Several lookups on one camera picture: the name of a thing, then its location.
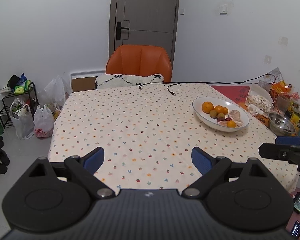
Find large orange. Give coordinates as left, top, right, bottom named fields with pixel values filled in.
left=226, top=120, right=237, bottom=128
left=202, top=101, right=215, bottom=114

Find brown longan fruit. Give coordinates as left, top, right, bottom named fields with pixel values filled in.
left=209, top=109, right=218, bottom=119
left=217, top=113, right=226, bottom=121

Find small mandarin orange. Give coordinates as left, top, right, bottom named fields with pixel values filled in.
left=214, top=105, right=224, bottom=114

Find stainless steel bowl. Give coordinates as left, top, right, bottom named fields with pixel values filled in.
left=268, top=112, right=296, bottom=137

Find box of white snacks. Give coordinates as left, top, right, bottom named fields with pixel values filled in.
left=244, top=84, right=273, bottom=117

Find orange snack packets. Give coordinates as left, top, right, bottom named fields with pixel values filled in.
left=264, top=68, right=300, bottom=102

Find white plate blue rim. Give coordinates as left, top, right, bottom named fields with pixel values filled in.
left=192, top=96, right=250, bottom=132

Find tiny kumquat in plate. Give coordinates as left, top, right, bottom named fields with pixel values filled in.
left=223, top=107, right=229, bottom=115

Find white plastic bag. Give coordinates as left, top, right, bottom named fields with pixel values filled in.
left=9, top=103, right=34, bottom=140
left=33, top=105, right=55, bottom=139

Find red table mat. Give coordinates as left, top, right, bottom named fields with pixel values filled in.
left=212, top=85, right=250, bottom=109

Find phone with screen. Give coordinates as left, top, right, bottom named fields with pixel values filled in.
left=290, top=220, right=300, bottom=238

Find floral patterned tablecloth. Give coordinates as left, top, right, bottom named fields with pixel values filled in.
left=47, top=81, right=299, bottom=193

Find clear plastic bag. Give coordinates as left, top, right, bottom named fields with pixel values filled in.
left=43, top=75, right=71, bottom=109

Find white black-stitched cushion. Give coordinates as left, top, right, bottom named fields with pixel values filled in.
left=95, top=74, right=164, bottom=89

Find green packet on shelf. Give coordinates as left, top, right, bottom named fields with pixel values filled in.
left=14, top=80, right=31, bottom=94

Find black metal shelf rack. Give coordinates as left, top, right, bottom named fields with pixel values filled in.
left=0, top=82, right=38, bottom=129

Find orange leather chair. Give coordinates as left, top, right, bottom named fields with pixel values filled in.
left=106, top=45, right=172, bottom=83

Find grey door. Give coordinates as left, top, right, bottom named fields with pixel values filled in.
left=108, top=0, right=181, bottom=63

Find cork board white frame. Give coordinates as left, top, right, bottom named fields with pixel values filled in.
left=70, top=70, right=105, bottom=92

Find black usb cable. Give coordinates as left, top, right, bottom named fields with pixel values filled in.
left=167, top=74, right=277, bottom=96

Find black door handle lock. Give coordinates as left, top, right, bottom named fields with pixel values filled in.
left=116, top=21, right=129, bottom=41

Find white light switch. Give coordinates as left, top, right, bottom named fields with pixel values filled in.
left=219, top=4, right=228, bottom=15

